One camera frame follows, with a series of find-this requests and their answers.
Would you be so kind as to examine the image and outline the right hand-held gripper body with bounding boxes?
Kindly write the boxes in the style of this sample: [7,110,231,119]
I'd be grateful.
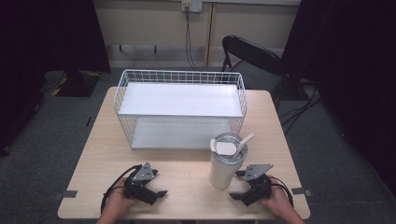
[240,163,275,207]

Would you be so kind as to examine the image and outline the person's right hand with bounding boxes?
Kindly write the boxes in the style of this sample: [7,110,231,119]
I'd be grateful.
[259,176,295,217]

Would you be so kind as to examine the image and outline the white wire shelf rack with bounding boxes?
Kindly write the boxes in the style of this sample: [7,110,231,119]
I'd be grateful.
[113,68,248,150]

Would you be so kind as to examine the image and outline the black floor cables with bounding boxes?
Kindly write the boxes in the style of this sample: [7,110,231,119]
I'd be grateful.
[277,78,325,135]

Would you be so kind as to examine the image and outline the person's left hand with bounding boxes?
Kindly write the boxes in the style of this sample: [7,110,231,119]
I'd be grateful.
[104,177,140,218]

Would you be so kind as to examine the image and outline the black wall power cable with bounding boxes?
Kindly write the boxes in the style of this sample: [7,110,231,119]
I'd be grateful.
[185,7,203,73]

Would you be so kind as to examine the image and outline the white wall outlet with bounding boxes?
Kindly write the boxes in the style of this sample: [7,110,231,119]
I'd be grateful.
[181,0,204,14]

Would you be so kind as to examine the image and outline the white tumbler with straw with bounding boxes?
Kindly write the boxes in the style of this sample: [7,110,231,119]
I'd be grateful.
[208,133,257,190]

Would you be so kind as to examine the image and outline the black curtain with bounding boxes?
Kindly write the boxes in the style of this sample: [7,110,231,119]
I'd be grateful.
[280,0,396,198]

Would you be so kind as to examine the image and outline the black folding chair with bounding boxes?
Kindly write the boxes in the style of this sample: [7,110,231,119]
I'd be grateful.
[220,35,287,105]

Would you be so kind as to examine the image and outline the grey tape strip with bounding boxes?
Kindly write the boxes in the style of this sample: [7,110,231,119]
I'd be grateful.
[290,188,314,198]
[51,189,78,201]

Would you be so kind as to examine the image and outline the black stand base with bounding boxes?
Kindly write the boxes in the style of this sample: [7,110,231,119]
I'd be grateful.
[51,69,102,98]

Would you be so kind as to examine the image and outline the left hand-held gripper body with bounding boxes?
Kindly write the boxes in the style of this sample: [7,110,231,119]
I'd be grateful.
[123,161,159,206]

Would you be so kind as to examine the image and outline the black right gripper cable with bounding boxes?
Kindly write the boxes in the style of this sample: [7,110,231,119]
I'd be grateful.
[270,176,295,208]

